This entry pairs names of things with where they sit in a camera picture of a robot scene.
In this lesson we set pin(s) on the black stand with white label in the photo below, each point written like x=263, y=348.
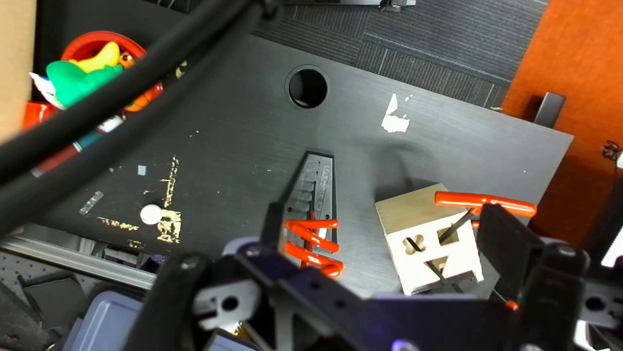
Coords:
x=314, y=182

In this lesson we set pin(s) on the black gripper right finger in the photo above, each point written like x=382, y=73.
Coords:
x=509, y=250

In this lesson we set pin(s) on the yellow toy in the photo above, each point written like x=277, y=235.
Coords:
x=104, y=57

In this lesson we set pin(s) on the white toy piece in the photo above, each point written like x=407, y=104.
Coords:
x=45, y=90

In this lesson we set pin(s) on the red bowl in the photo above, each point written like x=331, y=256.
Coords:
x=84, y=43

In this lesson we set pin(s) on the aluminium frame rail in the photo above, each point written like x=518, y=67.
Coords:
x=71, y=256

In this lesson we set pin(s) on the orange mat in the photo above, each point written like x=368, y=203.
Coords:
x=571, y=79

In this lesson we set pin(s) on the large cardboard sheet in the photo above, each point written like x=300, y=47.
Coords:
x=16, y=59

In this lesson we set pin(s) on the blue storage bin lid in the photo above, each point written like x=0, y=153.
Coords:
x=104, y=322

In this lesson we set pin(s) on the grey metal block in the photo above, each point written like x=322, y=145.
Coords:
x=548, y=108

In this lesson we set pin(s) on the wooden shape sorter cube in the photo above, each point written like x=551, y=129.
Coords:
x=421, y=250

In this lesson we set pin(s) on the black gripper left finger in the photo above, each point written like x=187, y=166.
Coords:
x=273, y=227

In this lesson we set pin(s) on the green toy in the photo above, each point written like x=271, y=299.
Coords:
x=74, y=81

